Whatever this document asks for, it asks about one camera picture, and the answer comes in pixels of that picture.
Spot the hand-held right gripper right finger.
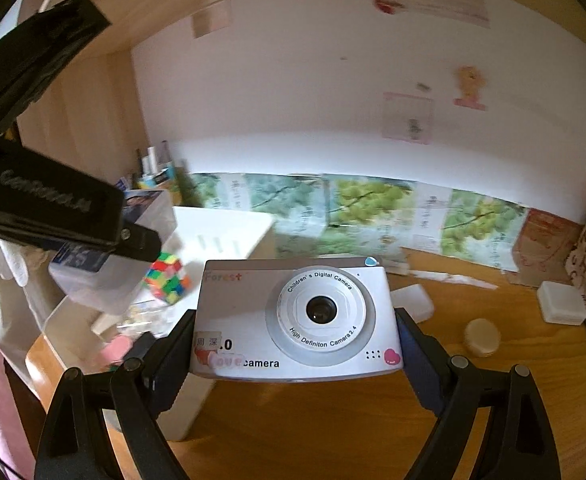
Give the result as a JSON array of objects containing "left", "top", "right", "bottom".
[{"left": 394, "top": 307, "right": 561, "bottom": 480}]

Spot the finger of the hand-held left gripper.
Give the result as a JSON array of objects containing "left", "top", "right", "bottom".
[
  {"left": 114, "top": 220, "right": 164, "bottom": 264},
  {"left": 0, "top": 0, "right": 114, "bottom": 136}
]

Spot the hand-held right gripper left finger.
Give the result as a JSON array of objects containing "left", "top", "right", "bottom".
[{"left": 33, "top": 308, "right": 197, "bottom": 480}]

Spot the multicoloured puzzle cube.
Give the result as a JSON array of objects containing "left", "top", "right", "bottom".
[{"left": 143, "top": 252, "right": 193, "bottom": 307}]

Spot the clear box of dice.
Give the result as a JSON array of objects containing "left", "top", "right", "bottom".
[{"left": 93, "top": 305, "right": 175, "bottom": 339}]

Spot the clear box with blue label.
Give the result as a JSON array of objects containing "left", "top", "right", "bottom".
[{"left": 48, "top": 190, "right": 180, "bottom": 311}]

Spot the pink correction tape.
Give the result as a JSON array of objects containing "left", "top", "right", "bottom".
[{"left": 95, "top": 335, "right": 134, "bottom": 369}]

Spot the white plastic storage bin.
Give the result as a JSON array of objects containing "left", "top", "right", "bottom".
[{"left": 25, "top": 206, "right": 276, "bottom": 441}]

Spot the white toy digital camera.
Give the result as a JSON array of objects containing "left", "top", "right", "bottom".
[{"left": 189, "top": 256, "right": 405, "bottom": 384}]

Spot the small white square box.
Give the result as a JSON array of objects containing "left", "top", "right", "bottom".
[{"left": 390, "top": 284, "right": 434, "bottom": 322}]

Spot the round gold tin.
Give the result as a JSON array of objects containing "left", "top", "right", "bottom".
[{"left": 464, "top": 319, "right": 502, "bottom": 358}]

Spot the white paper strip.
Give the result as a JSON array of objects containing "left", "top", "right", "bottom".
[{"left": 408, "top": 267, "right": 499, "bottom": 291}]

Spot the white cloth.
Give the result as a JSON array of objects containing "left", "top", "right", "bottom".
[{"left": 0, "top": 240, "right": 68, "bottom": 387}]

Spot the white rectangular soap box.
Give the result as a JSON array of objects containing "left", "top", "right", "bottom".
[{"left": 537, "top": 281, "right": 586, "bottom": 325}]

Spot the row of grape print sheets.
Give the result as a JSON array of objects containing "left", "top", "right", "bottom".
[{"left": 180, "top": 172, "right": 529, "bottom": 276}]

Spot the brown cartoon cardboard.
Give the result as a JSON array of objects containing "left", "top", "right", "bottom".
[{"left": 512, "top": 208, "right": 584, "bottom": 288}]

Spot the clear tape patch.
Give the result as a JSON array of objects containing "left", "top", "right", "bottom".
[{"left": 193, "top": 7, "right": 232, "bottom": 39}]

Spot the square translucent wall sticker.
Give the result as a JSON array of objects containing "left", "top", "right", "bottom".
[{"left": 383, "top": 92, "right": 435, "bottom": 145}]

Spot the bear wall sticker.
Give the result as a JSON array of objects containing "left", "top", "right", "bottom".
[{"left": 453, "top": 65, "right": 487, "bottom": 111}]

